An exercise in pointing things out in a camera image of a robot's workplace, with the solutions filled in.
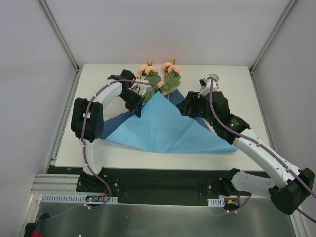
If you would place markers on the red black object corner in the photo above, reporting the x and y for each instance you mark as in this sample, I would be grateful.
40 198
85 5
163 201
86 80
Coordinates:
30 228

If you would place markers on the white ribbed ceramic vase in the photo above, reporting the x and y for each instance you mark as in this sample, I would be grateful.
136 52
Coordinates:
212 82

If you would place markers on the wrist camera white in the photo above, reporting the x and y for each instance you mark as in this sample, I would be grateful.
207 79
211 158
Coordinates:
205 86
141 89

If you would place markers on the left white cable duct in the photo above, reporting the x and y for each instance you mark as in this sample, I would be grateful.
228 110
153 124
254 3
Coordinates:
73 199

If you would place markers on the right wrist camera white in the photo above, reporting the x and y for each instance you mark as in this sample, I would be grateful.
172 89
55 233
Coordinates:
205 86

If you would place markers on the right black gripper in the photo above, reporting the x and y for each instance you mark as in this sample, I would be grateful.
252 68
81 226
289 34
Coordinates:
188 106

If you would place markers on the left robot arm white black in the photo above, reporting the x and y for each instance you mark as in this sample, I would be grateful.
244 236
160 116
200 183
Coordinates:
87 121

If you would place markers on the pink flower stem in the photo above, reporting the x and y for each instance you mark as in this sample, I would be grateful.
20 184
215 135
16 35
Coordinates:
149 74
171 77

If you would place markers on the right white cable duct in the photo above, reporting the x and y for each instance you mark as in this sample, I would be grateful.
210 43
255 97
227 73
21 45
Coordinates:
219 202

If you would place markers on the left aluminium frame post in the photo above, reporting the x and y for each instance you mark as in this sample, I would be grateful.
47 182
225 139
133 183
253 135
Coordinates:
58 33

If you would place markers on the right aluminium frame post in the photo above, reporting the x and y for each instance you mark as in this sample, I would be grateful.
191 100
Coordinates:
273 34

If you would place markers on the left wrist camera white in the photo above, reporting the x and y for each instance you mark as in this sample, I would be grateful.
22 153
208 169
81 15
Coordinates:
141 89

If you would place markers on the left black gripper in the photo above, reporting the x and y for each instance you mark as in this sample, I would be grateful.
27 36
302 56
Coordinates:
135 103

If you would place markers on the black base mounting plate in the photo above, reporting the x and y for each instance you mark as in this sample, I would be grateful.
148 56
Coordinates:
164 197

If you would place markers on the aluminium frame post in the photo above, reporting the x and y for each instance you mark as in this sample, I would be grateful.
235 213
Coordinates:
58 33
273 34

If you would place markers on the white cable duct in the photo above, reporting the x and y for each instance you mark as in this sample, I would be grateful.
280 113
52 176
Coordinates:
219 202
73 199

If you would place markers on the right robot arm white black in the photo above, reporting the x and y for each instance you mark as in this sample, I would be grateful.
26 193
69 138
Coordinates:
287 186

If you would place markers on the blue wrapping paper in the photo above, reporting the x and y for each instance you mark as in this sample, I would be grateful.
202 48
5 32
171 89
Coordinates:
162 129

